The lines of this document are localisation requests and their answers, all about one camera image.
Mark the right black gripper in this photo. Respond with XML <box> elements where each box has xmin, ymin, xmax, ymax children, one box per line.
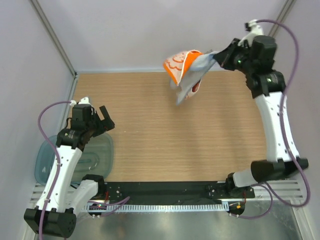
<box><xmin>215</xmin><ymin>38</ymin><xmax>256</xmax><ymax>76</ymax></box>

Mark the blue bear towel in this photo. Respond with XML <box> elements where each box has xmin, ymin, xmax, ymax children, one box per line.
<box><xmin>163</xmin><ymin>49</ymin><xmax>218</xmax><ymax>106</ymax></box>

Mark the orange and white towel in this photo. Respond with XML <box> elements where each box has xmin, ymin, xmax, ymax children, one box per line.
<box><xmin>162</xmin><ymin>49</ymin><xmax>204</xmax><ymax>100</ymax></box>

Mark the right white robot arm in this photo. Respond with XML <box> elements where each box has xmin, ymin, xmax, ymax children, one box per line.
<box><xmin>214</xmin><ymin>35</ymin><xmax>309</xmax><ymax>198</ymax></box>

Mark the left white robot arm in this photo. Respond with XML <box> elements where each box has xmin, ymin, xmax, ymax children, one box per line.
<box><xmin>23</xmin><ymin>103</ymin><xmax>115</xmax><ymax>239</ymax></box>

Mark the translucent blue plastic bin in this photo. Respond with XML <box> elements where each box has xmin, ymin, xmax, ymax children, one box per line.
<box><xmin>34</xmin><ymin>133</ymin><xmax>114</xmax><ymax>185</ymax></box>

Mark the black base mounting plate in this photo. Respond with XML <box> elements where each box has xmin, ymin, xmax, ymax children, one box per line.
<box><xmin>105</xmin><ymin>181</ymin><xmax>255</xmax><ymax>206</ymax></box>

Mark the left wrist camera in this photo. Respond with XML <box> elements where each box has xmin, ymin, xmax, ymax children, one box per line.
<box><xmin>71</xmin><ymin>96</ymin><xmax>95</xmax><ymax>122</ymax></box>

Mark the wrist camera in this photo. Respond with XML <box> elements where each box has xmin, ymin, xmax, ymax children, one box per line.
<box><xmin>237</xmin><ymin>19</ymin><xmax>264</xmax><ymax>47</ymax></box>
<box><xmin>71</xmin><ymin>96</ymin><xmax>95</xmax><ymax>122</ymax></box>

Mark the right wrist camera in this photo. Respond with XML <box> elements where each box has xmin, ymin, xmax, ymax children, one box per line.
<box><xmin>237</xmin><ymin>19</ymin><xmax>264</xmax><ymax>47</ymax></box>

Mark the white slotted cable duct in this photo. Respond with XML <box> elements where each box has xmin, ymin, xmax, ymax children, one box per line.
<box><xmin>81</xmin><ymin>202</ymin><xmax>229</xmax><ymax>214</ymax></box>

